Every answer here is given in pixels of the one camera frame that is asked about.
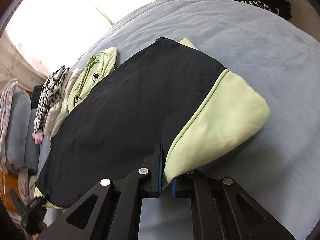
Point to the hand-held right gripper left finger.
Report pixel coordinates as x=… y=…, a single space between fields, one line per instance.
x=160 y=175

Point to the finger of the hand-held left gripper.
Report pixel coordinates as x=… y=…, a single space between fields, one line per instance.
x=41 y=197

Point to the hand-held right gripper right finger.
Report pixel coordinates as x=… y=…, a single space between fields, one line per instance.
x=174 y=187

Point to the light green and black jacket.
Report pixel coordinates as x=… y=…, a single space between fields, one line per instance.
x=125 y=105

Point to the person's left hand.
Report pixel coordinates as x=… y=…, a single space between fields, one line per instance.
x=40 y=228

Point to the grey pillow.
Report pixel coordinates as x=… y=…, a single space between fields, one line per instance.
x=25 y=182

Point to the brown wooden headboard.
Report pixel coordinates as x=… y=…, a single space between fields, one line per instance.
x=10 y=187

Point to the white and pink plush toy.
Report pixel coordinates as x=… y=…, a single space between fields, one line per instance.
x=37 y=137

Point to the folded blue blanket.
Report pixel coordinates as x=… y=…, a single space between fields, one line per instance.
x=22 y=120

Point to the white folded garment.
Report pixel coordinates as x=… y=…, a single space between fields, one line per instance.
x=56 y=117

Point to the purple floral quilt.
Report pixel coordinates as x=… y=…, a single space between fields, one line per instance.
x=6 y=120

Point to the black and white patterned garment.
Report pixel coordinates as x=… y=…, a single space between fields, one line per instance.
x=47 y=97

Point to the black clothing pile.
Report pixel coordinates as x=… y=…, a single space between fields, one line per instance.
x=37 y=92

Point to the blue bed blanket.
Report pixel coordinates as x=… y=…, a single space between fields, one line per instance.
x=250 y=55

